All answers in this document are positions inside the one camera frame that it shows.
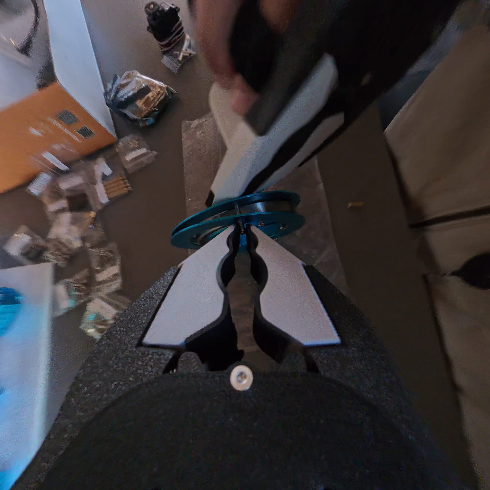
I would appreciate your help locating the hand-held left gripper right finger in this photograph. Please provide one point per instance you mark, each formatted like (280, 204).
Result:
(298, 302)

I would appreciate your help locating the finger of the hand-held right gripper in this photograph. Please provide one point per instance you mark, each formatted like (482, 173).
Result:
(249, 160)
(317, 139)

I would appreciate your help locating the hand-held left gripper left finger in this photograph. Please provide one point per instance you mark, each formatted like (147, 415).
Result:
(187, 302)

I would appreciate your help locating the blue disc bearing assembly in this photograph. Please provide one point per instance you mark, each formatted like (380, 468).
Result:
(283, 220)

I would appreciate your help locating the person's right hand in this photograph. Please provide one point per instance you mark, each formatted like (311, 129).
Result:
(216, 42)

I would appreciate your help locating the clear plastic bag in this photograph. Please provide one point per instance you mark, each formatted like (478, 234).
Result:
(199, 153)

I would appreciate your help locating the brass hex standoff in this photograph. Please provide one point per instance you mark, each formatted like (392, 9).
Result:
(356, 205)

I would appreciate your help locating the dark foil parts bag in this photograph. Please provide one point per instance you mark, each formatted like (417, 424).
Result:
(137, 97)

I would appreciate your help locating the pile of small screw bags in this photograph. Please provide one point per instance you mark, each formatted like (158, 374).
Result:
(76, 229)

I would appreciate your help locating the black servo motor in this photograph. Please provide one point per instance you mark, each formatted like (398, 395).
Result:
(166, 23)

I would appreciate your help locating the white foam board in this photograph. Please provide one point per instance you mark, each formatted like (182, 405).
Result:
(26, 382)

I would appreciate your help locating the orange cardboard box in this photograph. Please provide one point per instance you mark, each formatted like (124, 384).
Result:
(38, 134)

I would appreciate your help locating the blue metal bracket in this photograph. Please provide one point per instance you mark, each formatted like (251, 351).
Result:
(9, 310)

